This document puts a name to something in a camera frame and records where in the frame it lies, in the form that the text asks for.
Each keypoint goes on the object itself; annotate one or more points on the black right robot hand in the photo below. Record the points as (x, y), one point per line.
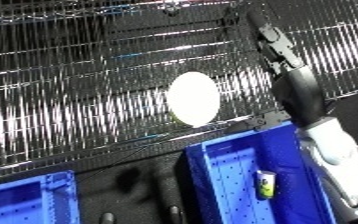
(300, 93)

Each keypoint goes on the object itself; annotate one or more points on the green-banded white paper cup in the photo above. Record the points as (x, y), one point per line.
(266, 185)
(193, 100)

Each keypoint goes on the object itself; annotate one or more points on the pale right robot arm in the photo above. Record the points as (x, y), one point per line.
(341, 166)

